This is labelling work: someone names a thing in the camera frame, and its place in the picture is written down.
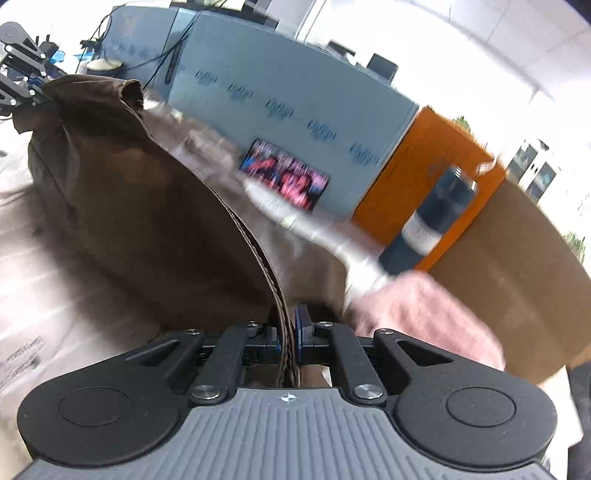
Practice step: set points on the grey dog print bedsheet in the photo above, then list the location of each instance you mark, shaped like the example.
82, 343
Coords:
46, 295

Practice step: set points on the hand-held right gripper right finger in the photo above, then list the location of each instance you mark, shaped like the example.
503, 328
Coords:
302, 325

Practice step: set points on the pink knitted sweater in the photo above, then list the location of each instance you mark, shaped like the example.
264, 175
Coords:
425, 314

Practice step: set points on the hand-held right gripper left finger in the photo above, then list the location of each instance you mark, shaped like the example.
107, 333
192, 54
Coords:
258, 334

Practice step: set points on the black smartphone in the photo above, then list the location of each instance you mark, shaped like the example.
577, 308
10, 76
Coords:
286, 177

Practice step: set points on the brown cardboard box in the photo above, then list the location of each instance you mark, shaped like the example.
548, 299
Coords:
517, 267

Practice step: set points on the dark blue vacuum bottle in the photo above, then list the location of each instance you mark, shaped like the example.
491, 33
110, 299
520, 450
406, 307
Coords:
429, 217

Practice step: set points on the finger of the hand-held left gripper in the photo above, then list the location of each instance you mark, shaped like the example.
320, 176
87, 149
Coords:
21, 94
23, 57

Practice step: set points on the orange cardboard box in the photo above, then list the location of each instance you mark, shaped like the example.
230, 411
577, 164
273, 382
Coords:
406, 161

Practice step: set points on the brown garment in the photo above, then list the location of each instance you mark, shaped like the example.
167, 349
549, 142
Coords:
138, 221

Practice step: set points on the glass door cabinet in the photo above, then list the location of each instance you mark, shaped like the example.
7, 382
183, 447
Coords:
535, 170

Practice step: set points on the dark monitor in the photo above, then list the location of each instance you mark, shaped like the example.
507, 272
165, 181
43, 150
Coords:
382, 67

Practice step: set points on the light blue cardboard box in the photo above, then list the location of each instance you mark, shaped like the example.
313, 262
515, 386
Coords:
138, 41
323, 92

